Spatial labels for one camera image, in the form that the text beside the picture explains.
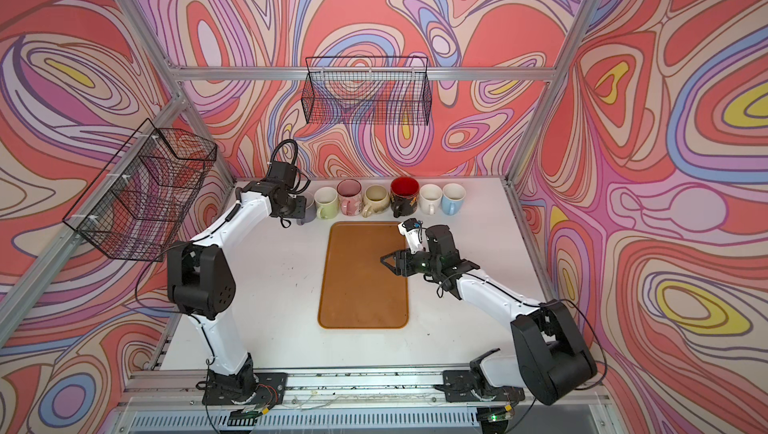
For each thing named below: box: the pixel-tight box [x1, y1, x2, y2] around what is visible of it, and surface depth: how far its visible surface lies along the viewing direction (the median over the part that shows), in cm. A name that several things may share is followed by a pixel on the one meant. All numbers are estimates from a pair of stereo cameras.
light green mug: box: [314, 186, 339, 220], surface depth 103 cm
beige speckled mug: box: [362, 184, 390, 219], surface depth 106 cm
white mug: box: [419, 184, 443, 215], surface depth 104 cm
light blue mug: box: [441, 182, 467, 216], surface depth 104 cm
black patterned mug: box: [390, 176, 420, 219], surface depth 104 cm
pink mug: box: [336, 178, 363, 217], surface depth 104 cm
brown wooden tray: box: [318, 221, 409, 329], surface depth 92 cm
